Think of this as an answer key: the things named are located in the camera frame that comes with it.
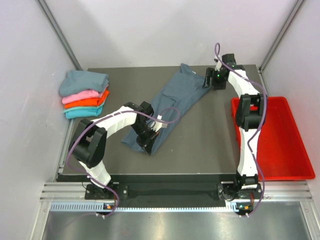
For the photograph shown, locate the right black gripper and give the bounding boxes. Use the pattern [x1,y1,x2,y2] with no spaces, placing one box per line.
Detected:
[201,68,226,91]

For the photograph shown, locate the slate blue t shirt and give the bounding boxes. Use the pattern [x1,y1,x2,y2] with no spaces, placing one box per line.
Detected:
[121,63,210,155]

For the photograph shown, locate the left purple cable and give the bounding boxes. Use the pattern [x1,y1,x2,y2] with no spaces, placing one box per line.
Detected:
[66,106,181,218]

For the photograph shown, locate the left corner aluminium post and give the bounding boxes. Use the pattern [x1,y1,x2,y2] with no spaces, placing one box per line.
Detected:
[35,0,83,71]

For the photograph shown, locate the aluminium frame rail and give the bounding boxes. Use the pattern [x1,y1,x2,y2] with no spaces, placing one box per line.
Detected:
[40,181,313,207]

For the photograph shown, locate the right corner aluminium post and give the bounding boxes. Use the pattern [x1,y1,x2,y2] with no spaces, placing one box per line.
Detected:
[258,0,306,74]

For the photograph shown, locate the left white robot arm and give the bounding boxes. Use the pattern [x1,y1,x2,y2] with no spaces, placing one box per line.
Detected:
[69,101,163,200]

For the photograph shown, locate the grey slotted cable duct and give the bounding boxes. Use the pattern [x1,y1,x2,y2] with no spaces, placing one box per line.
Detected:
[50,202,251,213]

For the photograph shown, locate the purple cable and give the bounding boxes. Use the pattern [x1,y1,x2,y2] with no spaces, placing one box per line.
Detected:
[214,42,269,218]
[66,106,181,218]

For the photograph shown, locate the red plastic bin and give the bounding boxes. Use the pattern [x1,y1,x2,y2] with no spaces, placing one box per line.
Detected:
[234,96,316,181]

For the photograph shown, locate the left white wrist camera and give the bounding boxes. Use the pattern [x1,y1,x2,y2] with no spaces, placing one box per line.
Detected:
[152,115,168,132]

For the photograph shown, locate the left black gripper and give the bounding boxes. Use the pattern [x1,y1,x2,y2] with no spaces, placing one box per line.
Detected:
[131,122,159,156]

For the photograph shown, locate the folded orange t shirt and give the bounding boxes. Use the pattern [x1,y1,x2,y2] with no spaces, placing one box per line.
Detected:
[64,89,110,109]

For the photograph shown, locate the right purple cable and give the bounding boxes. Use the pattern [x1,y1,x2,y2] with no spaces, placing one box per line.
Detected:
[214,42,269,218]

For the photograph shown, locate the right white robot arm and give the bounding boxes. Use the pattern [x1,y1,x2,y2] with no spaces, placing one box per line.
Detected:
[202,53,267,201]

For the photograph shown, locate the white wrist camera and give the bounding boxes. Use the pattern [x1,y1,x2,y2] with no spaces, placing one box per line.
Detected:
[152,115,168,132]
[214,58,222,72]

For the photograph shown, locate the corner aluminium post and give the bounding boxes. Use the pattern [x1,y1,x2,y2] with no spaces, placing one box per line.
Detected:
[35,0,83,71]
[258,0,306,74]

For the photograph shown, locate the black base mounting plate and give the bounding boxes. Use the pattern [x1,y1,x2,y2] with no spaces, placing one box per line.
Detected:
[85,182,262,202]

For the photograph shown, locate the folded turquoise t shirt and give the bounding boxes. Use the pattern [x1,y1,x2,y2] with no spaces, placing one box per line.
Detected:
[63,105,103,119]

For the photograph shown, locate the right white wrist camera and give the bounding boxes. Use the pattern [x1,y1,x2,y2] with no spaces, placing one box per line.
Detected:
[214,58,222,72]

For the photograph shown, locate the folded grey-blue t shirt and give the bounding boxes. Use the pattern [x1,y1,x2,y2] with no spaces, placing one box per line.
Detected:
[59,70,109,97]

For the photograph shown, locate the folded pink t shirt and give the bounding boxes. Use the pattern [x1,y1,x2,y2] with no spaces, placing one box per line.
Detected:
[62,85,109,105]

